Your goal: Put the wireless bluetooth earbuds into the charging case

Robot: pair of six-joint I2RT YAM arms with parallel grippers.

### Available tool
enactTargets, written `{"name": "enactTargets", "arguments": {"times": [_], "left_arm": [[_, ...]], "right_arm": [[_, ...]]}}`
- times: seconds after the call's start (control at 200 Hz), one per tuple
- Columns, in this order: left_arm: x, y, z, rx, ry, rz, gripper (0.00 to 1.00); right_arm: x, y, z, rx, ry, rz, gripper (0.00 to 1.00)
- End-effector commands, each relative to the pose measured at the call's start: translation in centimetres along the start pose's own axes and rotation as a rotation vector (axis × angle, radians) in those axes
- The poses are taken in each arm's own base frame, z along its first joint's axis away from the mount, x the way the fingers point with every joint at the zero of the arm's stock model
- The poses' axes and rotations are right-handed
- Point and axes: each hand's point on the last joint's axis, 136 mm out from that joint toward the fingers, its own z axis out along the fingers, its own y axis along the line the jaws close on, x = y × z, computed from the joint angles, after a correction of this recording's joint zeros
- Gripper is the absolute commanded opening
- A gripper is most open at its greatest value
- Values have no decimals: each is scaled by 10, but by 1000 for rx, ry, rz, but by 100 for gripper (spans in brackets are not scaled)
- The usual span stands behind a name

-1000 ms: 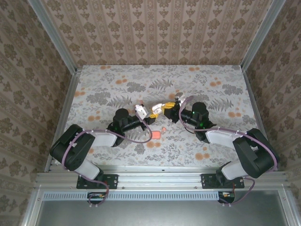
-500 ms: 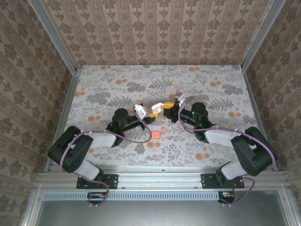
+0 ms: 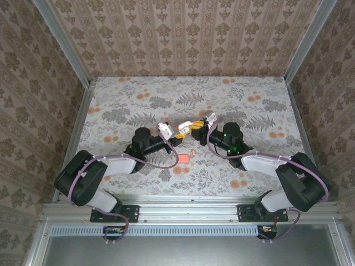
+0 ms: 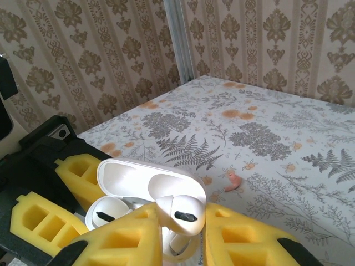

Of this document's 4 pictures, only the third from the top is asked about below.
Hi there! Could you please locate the aluminium frame post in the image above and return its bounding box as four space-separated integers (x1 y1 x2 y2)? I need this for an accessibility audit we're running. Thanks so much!
32 0 92 86
284 0 338 84

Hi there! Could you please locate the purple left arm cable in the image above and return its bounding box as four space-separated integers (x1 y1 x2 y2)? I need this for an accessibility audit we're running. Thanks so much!
67 124 180 246

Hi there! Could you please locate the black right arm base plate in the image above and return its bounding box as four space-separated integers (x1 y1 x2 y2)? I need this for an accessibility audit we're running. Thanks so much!
237 204 289 223

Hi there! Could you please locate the small circuit board with wires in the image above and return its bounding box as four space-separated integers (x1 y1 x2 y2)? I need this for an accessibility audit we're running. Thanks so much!
103 226 128 241
257 224 278 239

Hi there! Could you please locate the grey slotted cable duct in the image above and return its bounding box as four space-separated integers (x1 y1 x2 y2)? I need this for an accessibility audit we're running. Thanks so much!
51 224 260 236

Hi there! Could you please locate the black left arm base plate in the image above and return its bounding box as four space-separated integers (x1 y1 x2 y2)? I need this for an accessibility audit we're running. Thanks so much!
90 204 139 223

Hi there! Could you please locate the floral patterned table cover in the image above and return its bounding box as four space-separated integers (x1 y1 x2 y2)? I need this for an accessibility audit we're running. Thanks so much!
59 76 318 199

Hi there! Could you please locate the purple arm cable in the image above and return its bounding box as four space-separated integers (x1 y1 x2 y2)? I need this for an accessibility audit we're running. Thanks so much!
206 117 331 244
67 124 180 246

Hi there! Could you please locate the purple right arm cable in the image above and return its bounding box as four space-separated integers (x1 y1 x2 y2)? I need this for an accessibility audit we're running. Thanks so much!
206 117 331 244

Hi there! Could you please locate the grey metal sheet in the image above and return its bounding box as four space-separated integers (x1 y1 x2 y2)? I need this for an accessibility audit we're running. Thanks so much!
41 235 347 266

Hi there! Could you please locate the aluminium side rail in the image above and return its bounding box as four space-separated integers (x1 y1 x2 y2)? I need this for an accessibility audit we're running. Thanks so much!
284 76 328 202
52 80 98 203

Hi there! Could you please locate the aluminium frame rail at bases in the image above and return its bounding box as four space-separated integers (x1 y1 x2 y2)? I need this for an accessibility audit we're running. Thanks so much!
40 193 341 225

